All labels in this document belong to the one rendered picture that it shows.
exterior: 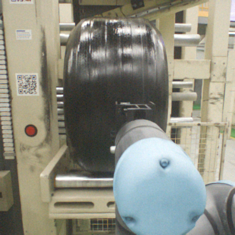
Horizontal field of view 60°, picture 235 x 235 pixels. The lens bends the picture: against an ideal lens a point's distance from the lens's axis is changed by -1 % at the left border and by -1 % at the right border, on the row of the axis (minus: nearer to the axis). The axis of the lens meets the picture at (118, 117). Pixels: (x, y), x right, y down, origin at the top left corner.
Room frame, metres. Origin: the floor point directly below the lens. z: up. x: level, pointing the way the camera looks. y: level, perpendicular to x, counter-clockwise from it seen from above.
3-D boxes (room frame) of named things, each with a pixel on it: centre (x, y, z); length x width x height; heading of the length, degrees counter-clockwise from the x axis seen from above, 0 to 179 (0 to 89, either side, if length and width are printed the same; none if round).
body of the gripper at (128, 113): (0.36, -0.03, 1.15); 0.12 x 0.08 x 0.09; 1
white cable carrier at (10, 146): (0.73, 0.39, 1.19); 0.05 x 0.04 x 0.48; 1
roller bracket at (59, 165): (0.78, 0.23, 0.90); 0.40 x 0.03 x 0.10; 1
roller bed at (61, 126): (1.16, 0.28, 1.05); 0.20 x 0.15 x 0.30; 91
